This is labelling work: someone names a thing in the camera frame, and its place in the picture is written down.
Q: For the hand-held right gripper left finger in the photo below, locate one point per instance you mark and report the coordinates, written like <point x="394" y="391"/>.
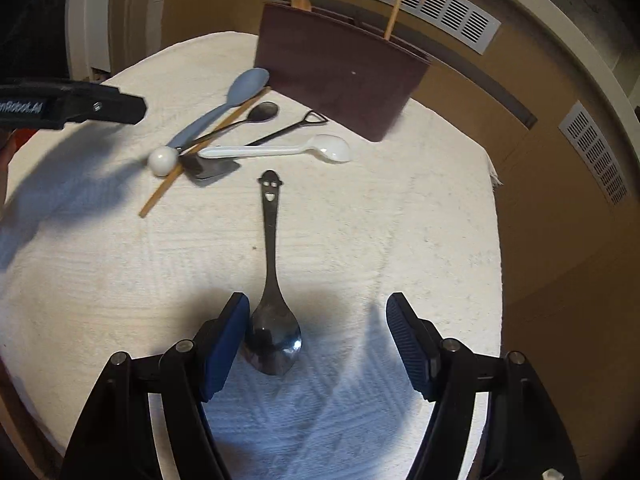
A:
<point x="225" y="350"/>

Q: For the white towel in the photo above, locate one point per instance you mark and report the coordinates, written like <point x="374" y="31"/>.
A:
<point x="375" y="220"/>

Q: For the blue plastic spoon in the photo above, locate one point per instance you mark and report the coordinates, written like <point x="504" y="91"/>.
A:
<point x="247" y="85"/>

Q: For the white window ledge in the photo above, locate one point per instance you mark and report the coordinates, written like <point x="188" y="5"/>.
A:
<point x="575" y="25"/>

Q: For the white door frame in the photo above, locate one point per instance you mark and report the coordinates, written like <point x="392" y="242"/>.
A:
<point x="120" y="10"/>

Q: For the long white vent grille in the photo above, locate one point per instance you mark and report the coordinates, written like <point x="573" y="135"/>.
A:
<point x="450" y="15"/>

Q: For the black shovel shaped spoon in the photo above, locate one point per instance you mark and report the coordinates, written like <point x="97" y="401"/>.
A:
<point x="210" y="167"/>

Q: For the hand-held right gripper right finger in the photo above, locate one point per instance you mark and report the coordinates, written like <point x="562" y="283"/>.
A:
<point x="407" y="345"/>

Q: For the smiley face metal spoon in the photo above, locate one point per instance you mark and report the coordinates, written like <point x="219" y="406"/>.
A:
<point x="272" y="260"/>

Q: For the maroon utensil holder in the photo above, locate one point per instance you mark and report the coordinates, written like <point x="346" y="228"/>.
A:
<point x="340" y="80"/>

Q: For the small white vent grille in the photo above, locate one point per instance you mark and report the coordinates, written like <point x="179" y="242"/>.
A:
<point x="595" y="152"/>

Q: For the white plastic spoon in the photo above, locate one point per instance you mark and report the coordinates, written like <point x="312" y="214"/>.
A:
<point x="330" y="147"/>

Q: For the wooden chopstick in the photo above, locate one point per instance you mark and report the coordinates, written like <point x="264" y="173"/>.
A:
<point x="155" y="195"/>
<point x="395" y="10"/>

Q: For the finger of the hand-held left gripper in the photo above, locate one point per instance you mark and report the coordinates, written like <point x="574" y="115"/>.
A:
<point x="115" y="105"/>

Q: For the dark spoon with white ball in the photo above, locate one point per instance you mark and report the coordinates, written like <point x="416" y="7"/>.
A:
<point x="262" y="111"/>

